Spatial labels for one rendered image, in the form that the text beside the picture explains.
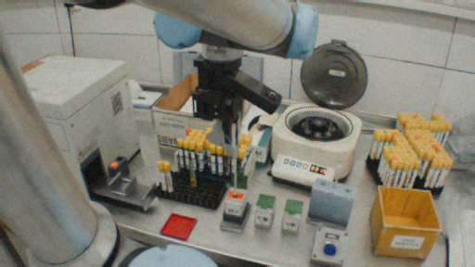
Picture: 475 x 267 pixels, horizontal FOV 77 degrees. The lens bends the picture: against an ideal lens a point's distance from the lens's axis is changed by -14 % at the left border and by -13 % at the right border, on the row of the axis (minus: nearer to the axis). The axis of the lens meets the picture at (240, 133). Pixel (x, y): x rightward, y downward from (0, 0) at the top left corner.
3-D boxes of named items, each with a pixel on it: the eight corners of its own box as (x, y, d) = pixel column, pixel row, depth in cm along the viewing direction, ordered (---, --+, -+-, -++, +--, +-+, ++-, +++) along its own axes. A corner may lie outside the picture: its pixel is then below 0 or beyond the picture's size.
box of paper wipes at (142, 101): (100, 115, 128) (93, 85, 121) (115, 102, 137) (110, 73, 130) (151, 121, 123) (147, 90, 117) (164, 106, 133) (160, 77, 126)
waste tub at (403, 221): (372, 256, 72) (383, 225, 67) (368, 215, 83) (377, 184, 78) (427, 260, 69) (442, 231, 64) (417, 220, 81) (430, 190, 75)
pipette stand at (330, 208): (304, 222, 82) (310, 191, 76) (313, 203, 87) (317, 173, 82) (344, 233, 78) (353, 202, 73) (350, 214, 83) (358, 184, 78)
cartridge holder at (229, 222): (219, 228, 80) (219, 218, 78) (231, 204, 87) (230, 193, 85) (241, 234, 79) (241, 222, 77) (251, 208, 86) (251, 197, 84)
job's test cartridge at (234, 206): (224, 219, 81) (224, 199, 77) (231, 206, 85) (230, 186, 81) (241, 222, 80) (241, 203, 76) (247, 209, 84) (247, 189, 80)
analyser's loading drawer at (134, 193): (82, 192, 87) (76, 177, 84) (96, 177, 92) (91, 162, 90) (146, 210, 82) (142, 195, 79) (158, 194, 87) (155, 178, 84)
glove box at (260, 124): (230, 160, 103) (229, 133, 98) (251, 122, 122) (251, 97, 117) (271, 168, 100) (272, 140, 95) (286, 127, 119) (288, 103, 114)
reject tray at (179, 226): (160, 234, 78) (159, 231, 78) (172, 214, 84) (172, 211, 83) (186, 240, 77) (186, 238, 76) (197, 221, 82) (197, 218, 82)
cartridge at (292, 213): (280, 232, 79) (283, 211, 75) (284, 218, 83) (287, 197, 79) (297, 235, 78) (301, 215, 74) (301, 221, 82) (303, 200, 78)
